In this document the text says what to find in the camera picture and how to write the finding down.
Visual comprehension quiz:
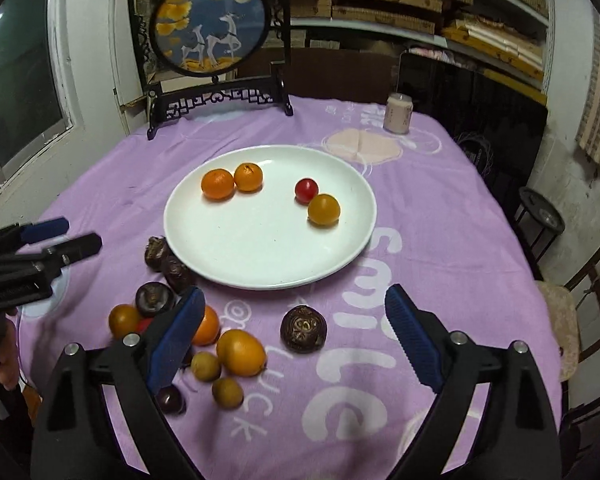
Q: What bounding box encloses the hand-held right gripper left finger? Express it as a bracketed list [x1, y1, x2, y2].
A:
[30, 286, 207, 480]

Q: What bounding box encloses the purple printed tablecloth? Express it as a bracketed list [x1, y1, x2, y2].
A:
[0, 94, 567, 480]

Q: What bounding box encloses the yellow-brown longan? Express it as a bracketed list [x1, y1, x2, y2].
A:
[211, 377, 244, 409]
[190, 351, 222, 382]

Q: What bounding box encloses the dark mushroom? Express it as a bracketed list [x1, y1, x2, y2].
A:
[135, 282, 177, 318]
[280, 305, 328, 354]

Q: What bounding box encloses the window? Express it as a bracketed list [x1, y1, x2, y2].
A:
[0, 0, 75, 183]

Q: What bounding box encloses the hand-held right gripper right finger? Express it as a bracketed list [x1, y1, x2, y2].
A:
[384, 283, 564, 480]

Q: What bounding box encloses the thin wire coil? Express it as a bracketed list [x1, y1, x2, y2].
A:
[457, 131, 497, 177]

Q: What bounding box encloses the white wall shelf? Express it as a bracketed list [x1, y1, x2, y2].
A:
[289, 0, 555, 97]

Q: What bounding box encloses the oval orange kumquat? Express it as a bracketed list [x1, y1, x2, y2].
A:
[216, 329, 268, 377]

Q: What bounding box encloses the mandarin orange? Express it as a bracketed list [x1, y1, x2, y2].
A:
[234, 162, 264, 193]
[201, 168, 236, 202]
[191, 305, 221, 347]

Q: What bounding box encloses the round deer picture table screen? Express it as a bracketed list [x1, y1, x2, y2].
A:
[127, 0, 296, 141]

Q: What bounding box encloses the stack of flat cardboard boxes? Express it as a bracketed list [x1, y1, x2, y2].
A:
[290, 0, 551, 78]

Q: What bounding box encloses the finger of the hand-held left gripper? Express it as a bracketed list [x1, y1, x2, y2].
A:
[0, 217, 70, 258]
[0, 232, 104, 282]

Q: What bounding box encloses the dark round fruit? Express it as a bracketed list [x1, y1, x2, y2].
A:
[156, 385, 187, 417]

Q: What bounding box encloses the wooden chair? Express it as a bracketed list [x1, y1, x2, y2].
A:
[534, 220, 600, 426]

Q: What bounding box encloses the orange cherry tomato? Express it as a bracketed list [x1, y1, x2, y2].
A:
[108, 304, 142, 341]
[307, 193, 342, 228]

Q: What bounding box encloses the black round stool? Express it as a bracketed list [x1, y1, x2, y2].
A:
[514, 186, 566, 267]

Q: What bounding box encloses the small beige jar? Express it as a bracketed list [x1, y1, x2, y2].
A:
[382, 93, 414, 135]

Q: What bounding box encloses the white round plate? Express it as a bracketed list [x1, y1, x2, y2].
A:
[163, 145, 378, 291]

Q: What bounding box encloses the person's left hand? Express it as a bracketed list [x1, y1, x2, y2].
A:
[0, 319, 21, 392]

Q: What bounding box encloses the beige chair cushion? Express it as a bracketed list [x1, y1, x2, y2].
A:
[535, 280, 581, 383]

